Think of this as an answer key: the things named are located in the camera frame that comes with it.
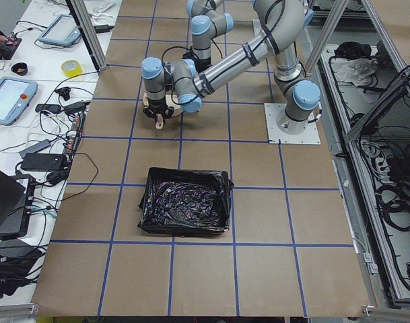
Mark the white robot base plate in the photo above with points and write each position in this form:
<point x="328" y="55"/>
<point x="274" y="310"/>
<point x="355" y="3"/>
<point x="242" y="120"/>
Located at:
<point x="284" y="131"/>

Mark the far teach pendant tablet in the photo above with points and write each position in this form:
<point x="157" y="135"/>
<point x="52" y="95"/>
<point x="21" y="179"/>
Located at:
<point x="63" y="31"/>

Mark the black lined trash bin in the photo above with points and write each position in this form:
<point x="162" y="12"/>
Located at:
<point x="186" y="202"/>

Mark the black computer mouse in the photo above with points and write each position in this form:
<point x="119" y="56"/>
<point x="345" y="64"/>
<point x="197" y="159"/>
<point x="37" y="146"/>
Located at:
<point x="54" y="178"/>

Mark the black power adapter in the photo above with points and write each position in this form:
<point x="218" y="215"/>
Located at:
<point x="43" y="162"/>

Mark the near teach pendant tablet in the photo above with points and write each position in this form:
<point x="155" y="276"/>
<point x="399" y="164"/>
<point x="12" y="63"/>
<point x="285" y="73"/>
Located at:
<point x="15" y="96"/>

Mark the black laptop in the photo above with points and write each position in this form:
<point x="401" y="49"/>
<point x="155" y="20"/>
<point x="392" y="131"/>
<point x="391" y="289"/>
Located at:
<point x="16" y="198"/>

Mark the crumpled white cloth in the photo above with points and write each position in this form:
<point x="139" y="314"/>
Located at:
<point x="358" y="72"/>

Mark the aluminium frame post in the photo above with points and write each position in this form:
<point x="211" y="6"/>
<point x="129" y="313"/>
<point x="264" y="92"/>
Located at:
<point x="78" y="10"/>

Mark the black small bowl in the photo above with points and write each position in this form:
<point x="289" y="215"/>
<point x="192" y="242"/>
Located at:
<point x="20" y="68"/>

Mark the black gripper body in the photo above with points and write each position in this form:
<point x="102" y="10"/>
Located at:
<point x="156" y="108"/>

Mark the teach pendant tablet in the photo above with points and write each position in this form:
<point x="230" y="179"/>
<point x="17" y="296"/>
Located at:
<point x="63" y="31"/>
<point x="15" y="96"/>

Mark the power strip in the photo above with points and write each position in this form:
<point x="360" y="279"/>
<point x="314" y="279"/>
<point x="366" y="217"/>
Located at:
<point x="75" y="134"/>

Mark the yellow tape roll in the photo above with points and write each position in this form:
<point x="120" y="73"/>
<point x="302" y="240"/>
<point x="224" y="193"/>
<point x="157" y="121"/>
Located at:
<point x="71" y="68"/>

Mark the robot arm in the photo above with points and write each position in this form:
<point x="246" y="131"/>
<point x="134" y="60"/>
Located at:
<point x="206" y="24"/>
<point x="193" y="79"/>

